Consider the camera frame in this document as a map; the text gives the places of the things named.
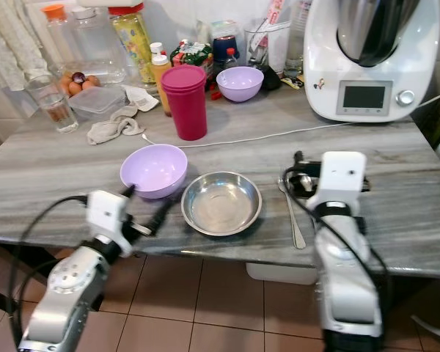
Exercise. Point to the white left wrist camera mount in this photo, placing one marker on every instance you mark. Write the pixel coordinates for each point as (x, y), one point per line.
(106, 213)

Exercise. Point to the clear plastic food container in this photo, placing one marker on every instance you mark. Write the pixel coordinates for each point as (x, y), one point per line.
(97, 103)

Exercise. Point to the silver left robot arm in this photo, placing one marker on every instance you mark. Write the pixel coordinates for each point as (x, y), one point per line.
(62, 293)

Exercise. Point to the large clear plastic bottle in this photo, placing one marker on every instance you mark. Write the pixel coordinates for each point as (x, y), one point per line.
(95, 48)

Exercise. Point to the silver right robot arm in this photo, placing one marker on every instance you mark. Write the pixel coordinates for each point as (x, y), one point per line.
(345, 279)

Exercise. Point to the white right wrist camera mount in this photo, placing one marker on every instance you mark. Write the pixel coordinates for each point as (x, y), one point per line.
(343, 176)

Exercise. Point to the white folded cloth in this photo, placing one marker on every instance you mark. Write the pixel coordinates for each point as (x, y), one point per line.
(141, 97)

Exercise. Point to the green snack packet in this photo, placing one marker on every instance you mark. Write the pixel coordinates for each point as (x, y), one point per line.
(192, 55)

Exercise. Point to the purple onion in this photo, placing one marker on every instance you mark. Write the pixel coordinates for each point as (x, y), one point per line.
(78, 76)

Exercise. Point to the clear utensil holder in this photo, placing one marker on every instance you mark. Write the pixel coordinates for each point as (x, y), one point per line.
(264, 44)

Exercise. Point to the brown egg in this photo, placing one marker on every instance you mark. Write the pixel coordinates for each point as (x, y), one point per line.
(74, 88)
(92, 81)

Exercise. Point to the clear bottle orange cap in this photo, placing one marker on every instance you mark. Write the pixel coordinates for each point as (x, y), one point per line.
(57, 37)

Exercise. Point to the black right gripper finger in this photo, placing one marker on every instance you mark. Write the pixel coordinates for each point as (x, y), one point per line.
(298, 160)

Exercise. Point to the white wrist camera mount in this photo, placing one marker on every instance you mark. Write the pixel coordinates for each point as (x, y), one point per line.
(343, 176)
(106, 213)

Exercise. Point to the dark blue jar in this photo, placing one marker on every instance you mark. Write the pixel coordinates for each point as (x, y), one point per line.
(224, 48)

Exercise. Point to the stainless steel bowl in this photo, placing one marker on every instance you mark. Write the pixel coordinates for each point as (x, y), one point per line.
(221, 204)

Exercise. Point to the lilac plastic bowl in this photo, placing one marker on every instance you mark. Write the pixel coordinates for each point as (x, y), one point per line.
(152, 169)
(240, 84)

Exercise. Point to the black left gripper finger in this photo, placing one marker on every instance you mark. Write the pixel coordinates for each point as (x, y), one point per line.
(130, 191)
(164, 213)

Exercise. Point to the white patterned curtain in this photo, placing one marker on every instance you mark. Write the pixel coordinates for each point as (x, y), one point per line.
(7, 37)

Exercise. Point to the yellow oil bottle red cap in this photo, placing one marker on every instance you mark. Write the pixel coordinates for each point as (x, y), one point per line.
(132, 44)

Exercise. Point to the white kitchen cooking machine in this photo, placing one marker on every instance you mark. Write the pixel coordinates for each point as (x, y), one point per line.
(330, 66)

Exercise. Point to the grey crumpled rag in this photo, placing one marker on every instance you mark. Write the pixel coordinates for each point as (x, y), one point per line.
(111, 130)

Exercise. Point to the magenta plastic cup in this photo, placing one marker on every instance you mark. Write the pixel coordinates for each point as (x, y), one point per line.
(185, 106)

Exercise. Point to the small orange sauce bottle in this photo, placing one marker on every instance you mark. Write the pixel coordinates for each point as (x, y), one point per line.
(161, 82)

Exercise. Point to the clear glass tumbler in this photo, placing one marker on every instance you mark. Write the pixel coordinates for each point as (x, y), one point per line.
(55, 106)

